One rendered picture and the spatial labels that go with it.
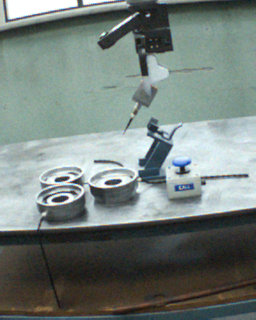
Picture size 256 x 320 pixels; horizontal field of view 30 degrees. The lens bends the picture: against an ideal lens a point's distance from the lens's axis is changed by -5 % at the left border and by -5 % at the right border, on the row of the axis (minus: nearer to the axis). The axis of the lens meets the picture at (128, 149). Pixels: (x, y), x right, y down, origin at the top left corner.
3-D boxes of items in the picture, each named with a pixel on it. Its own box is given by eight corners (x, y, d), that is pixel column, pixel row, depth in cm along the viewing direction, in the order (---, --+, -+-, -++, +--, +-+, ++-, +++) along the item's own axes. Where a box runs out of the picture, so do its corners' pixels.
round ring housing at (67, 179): (36, 200, 111) (32, 184, 110) (51, 181, 121) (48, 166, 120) (79, 200, 109) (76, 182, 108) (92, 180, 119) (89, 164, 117)
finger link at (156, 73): (172, 95, 108) (165, 53, 106) (144, 98, 109) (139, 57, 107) (171, 93, 111) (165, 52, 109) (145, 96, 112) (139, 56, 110)
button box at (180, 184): (168, 200, 103) (165, 178, 101) (168, 186, 110) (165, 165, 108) (207, 196, 102) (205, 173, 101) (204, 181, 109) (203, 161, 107)
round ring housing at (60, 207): (60, 197, 111) (56, 180, 110) (97, 204, 106) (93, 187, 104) (29, 217, 103) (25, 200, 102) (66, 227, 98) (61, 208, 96)
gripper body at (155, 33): (173, 54, 106) (166, 2, 102) (134, 59, 106) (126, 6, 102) (172, 49, 113) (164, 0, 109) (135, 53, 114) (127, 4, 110)
